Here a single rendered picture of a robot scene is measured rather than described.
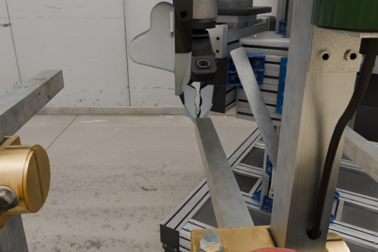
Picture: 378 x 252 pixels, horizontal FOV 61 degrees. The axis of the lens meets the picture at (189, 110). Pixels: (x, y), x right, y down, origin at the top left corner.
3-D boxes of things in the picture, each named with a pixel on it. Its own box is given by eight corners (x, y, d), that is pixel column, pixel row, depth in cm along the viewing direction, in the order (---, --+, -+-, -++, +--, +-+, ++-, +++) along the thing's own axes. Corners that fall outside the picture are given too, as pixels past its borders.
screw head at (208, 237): (196, 239, 28) (196, 228, 28) (220, 238, 28) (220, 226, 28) (199, 257, 26) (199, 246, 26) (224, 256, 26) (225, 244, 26)
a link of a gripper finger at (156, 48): (133, 95, 33) (126, 1, 30) (189, 93, 34) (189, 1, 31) (129, 104, 30) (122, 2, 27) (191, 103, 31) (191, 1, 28)
